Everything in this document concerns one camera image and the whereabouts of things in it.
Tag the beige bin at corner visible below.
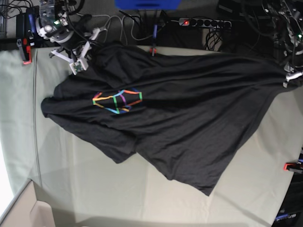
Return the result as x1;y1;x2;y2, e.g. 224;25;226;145
0;180;55;227

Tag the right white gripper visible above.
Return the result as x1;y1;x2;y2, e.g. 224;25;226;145
50;28;102;75

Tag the left orange-black table clamp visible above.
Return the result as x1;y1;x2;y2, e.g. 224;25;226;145
17;38;32;65

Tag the orange-black table clamp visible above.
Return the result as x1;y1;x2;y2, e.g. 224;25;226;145
150;47;157;56
284;162;303;174
17;38;32;65

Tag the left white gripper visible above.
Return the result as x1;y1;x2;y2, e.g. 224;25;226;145
283;63;303;88

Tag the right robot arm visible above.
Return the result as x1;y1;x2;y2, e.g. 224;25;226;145
36;0;106;75

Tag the black t-shirt with colourful print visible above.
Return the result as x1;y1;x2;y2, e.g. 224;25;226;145
41;43;303;195

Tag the grey-green table cloth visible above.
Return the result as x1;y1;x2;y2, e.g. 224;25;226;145
0;48;303;227

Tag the white cable on floor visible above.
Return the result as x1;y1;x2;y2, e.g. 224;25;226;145
71;9;152;45

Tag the black power strip red switch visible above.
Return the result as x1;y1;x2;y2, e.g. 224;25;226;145
178;17;232;30

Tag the middle orange-black table clamp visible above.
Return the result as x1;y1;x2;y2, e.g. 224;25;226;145
150;47;157;56

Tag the right orange-black table clamp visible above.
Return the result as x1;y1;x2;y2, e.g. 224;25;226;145
284;162;303;174

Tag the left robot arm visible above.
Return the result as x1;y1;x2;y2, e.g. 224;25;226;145
262;0;303;88

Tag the blue box at top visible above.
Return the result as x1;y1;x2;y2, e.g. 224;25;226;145
115;0;181;10

